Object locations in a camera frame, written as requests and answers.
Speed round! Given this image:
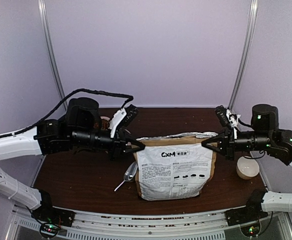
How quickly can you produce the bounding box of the metal scoop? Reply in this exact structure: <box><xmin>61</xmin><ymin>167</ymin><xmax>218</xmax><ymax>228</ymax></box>
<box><xmin>114</xmin><ymin>161</ymin><xmax>138</xmax><ymax>192</ymax></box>

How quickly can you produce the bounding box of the pet food bag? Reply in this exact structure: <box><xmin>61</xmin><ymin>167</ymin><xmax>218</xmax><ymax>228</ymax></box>
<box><xmin>134</xmin><ymin>131</ymin><xmax>217</xmax><ymax>201</ymax></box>

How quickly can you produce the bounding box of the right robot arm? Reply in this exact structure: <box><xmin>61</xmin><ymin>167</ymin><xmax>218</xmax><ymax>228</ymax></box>
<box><xmin>201</xmin><ymin>104</ymin><xmax>292</xmax><ymax>221</ymax></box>

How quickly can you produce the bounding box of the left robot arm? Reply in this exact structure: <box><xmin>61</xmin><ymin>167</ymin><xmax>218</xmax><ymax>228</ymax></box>
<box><xmin>0</xmin><ymin>97</ymin><xmax>145</xmax><ymax>222</ymax></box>

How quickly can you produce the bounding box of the brown pet food kibble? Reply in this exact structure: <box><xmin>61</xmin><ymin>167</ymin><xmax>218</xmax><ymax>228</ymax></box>
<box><xmin>94</xmin><ymin>119</ymin><xmax>109</xmax><ymax>130</ymax></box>

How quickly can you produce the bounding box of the pink double pet feeder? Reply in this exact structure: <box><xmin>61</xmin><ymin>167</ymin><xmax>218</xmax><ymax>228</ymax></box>
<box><xmin>98</xmin><ymin>115</ymin><xmax>131</xmax><ymax>139</ymax></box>

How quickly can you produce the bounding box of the beige ceramic bowl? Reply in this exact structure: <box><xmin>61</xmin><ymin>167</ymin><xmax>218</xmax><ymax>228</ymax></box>
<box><xmin>236</xmin><ymin>156</ymin><xmax>259</xmax><ymax>180</ymax></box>

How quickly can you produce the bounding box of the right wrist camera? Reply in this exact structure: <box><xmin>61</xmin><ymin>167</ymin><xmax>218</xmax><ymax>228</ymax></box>
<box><xmin>215</xmin><ymin>105</ymin><xmax>230</xmax><ymax>127</ymax></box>

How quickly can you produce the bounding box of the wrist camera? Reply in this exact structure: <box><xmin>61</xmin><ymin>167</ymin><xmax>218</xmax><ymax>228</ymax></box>
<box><xmin>215</xmin><ymin>105</ymin><xmax>230</xmax><ymax>127</ymax></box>
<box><xmin>124</xmin><ymin>104</ymin><xmax>139</xmax><ymax>127</ymax></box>

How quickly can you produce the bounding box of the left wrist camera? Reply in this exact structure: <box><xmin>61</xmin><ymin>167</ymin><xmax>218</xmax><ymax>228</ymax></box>
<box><xmin>124</xmin><ymin>104</ymin><xmax>139</xmax><ymax>127</ymax></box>

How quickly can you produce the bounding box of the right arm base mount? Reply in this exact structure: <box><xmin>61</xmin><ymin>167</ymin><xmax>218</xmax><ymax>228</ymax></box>
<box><xmin>225</xmin><ymin>190</ymin><xmax>268</xmax><ymax>239</ymax></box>

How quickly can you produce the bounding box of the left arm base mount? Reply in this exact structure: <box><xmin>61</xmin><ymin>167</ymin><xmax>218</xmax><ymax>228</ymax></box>
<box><xmin>29</xmin><ymin>190</ymin><xmax>75</xmax><ymax>240</ymax></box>

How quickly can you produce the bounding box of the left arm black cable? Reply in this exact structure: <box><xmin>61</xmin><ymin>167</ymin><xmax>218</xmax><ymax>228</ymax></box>
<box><xmin>0</xmin><ymin>88</ymin><xmax>134</xmax><ymax>141</ymax></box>

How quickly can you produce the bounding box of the right aluminium frame post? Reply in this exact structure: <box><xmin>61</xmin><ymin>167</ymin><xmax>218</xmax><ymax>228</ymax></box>
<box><xmin>228</xmin><ymin>0</ymin><xmax>259</xmax><ymax>110</ymax></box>

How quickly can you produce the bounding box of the aluminium frame post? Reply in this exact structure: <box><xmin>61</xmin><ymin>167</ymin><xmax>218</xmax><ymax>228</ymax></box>
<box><xmin>228</xmin><ymin>0</ymin><xmax>259</xmax><ymax>110</ymax></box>
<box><xmin>38</xmin><ymin>0</ymin><xmax>66</xmax><ymax>100</ymax></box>

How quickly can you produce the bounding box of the left aluminium frame post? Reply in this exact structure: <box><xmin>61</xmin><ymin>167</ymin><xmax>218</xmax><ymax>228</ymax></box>
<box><xmin>38</xmin><ymin>0</ymin><xmax>66</xmax><ymax>100</ymax></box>

